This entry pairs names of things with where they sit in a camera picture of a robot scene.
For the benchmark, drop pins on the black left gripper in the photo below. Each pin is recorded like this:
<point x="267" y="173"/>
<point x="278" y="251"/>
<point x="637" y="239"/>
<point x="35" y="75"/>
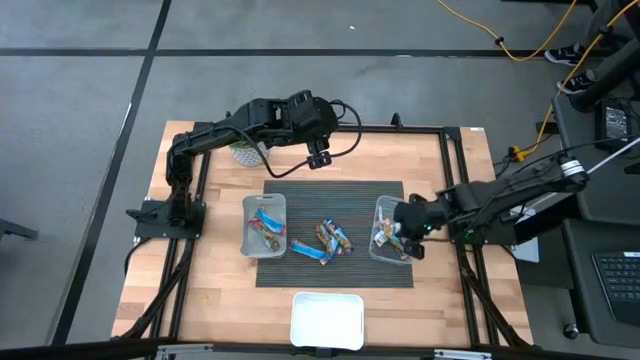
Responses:
<point x="307" y="115"/>

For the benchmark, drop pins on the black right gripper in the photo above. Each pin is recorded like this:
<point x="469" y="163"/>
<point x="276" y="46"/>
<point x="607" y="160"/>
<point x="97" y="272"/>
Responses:
<point x="415" y="217"/>

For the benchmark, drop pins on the gold snack bar wrapper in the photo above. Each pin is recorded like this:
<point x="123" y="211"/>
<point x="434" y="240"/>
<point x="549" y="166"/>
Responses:
<point x="381" y="237"/>

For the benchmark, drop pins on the dark blue granola bar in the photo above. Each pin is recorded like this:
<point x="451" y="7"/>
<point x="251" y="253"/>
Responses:
<point x="341" y="235"/>

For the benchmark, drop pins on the light blue granola bar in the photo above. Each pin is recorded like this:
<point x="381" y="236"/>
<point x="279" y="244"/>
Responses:
<point x="271" y="223"/>
<point x="305" y="248"/>

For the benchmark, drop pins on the red green granola bar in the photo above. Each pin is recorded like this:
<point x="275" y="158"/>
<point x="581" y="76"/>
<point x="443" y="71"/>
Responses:
<point x="262" y="235"/>

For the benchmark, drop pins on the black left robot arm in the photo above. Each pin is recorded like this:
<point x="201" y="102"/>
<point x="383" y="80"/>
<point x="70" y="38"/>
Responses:
<point x="210" y="135"/>

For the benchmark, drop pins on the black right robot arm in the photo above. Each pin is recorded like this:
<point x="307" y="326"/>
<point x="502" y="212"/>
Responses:
<point x="520" y="192"/>

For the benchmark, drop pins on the clear plastic bin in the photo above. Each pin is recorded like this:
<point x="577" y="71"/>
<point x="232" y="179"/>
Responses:
<point x="263" y="250"/>
<point x="382" y="252"/>

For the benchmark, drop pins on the succulent in white pot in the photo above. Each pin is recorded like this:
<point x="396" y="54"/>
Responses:
<point x="247" y="155"/>

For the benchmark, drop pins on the dark ribbed table mat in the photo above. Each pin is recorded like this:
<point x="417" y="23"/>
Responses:
<point x="340" y="270"/>

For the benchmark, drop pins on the white paper sheet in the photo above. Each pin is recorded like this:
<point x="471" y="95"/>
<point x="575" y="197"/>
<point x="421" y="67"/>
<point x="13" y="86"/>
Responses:
<point x="527" y="250"/>

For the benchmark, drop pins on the yellow power plug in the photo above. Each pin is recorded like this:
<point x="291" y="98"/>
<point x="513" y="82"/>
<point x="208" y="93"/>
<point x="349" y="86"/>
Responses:
<point x="520" y="152"/>

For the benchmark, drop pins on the white rectangular tray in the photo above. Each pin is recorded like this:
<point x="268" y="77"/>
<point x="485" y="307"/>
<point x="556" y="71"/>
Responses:
<point x="327" y="320"/>

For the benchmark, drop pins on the grey desk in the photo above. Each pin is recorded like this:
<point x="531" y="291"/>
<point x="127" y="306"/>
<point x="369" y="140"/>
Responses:
<point x="585" y="280"/>

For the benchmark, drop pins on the black caster wheel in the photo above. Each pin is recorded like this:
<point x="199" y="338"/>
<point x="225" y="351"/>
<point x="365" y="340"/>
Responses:
<point x="570" y="330"/>

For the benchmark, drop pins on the person's shoe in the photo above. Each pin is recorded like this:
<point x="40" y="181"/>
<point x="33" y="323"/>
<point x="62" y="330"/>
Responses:
<point x="565" y="54"/>
<point x="577" y="82"/>

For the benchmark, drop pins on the black laptop keyboard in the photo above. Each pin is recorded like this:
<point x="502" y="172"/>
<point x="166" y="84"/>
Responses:
<point x="620" y="285"/>

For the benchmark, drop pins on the black power adapter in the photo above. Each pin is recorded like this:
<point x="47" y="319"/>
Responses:
<point x="615" y="122"/>

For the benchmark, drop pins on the grey stand foot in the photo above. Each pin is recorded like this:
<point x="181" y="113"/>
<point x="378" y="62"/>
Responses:
<point x="15" y="230"/>

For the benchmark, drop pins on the black rig beam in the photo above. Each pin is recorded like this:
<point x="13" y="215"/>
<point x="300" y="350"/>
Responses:
<point x="75" y="350"/>

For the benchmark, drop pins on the black aluminium table frame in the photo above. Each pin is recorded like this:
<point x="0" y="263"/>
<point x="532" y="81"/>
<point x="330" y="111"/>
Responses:
<point x="420" y="129"/>

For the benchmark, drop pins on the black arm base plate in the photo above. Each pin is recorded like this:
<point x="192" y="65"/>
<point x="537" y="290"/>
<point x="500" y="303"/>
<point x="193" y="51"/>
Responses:
<point x="150" y="227"/>

